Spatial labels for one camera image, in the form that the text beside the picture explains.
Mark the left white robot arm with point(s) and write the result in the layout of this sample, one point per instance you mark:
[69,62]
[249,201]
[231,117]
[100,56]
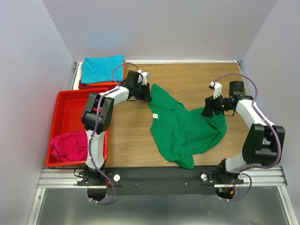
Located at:
[97,117]

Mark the folded orange t-shirt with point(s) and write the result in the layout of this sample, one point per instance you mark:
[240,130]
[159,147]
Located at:
[119,74]

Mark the red plastic bin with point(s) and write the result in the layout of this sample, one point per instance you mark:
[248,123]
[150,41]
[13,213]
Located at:
[67,115]

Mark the crumpled magenta t-shirt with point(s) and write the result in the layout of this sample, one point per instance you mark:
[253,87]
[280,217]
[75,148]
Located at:
[70,147]

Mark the folded blue t-shirt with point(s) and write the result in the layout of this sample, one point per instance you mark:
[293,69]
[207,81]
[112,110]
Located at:
[99,70]

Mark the green t-shirt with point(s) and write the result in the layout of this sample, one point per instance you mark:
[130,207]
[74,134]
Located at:
[179,133]

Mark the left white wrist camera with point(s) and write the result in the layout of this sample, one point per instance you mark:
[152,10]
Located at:
[142,77]

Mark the folded dark red t-shirt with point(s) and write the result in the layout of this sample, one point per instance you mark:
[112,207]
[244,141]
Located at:
[108,85]

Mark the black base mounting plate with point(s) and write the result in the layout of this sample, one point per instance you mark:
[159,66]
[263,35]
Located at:
[170,180]

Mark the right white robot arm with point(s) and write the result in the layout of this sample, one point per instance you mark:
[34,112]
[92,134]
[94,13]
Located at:
[263,145]

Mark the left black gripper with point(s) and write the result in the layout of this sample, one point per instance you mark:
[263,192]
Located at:
[146,95]

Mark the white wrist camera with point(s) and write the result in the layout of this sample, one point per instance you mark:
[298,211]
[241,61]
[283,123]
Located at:
[217,89]
[142,77]

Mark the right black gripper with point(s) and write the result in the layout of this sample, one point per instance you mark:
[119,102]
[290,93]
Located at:
[210,106]

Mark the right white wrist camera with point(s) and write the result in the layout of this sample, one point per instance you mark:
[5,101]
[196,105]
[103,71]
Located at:
[217,89]

